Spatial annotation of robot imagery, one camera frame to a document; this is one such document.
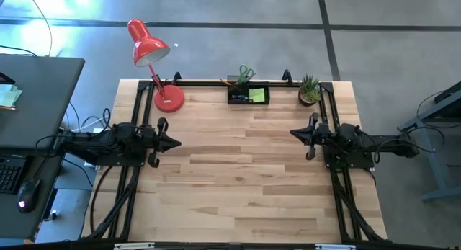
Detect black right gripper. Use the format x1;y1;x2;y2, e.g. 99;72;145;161
290;112;331;161

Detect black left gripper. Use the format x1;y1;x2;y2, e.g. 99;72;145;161
142;117;182;169

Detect thick black floor cable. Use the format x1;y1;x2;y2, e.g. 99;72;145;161
89;165;111;233

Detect green sticky note pad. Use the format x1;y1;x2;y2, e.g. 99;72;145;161
249;87;267;103

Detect red desk lamp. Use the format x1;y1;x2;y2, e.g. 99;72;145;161
126;18;186;113

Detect potted succulent plant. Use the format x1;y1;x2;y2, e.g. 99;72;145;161
297;73;322;107

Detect black mesh desk organizer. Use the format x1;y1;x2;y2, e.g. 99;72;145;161
226;75;271;106

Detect black computer mouse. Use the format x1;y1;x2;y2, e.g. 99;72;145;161
17;177;42;214

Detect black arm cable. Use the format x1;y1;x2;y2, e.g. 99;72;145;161
359;125;447;165
35;107;113;152

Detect thin black floor cable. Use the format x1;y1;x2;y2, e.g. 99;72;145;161
24;0;53;57

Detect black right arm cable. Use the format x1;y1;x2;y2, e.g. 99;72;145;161
359;125;447;165

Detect pale green paper stack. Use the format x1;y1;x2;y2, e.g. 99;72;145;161
0;84;23;108

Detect dark grey side desk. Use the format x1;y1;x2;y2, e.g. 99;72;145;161
0;54;86;240

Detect green-handled scissors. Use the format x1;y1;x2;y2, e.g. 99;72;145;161
237;64;257;86

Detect black keyboard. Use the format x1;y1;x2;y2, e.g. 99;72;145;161
0;155;27;195

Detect blue-grey metal table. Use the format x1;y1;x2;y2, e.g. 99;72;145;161
398;80;461;202

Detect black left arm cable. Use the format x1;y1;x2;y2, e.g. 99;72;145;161
35;107;113;152

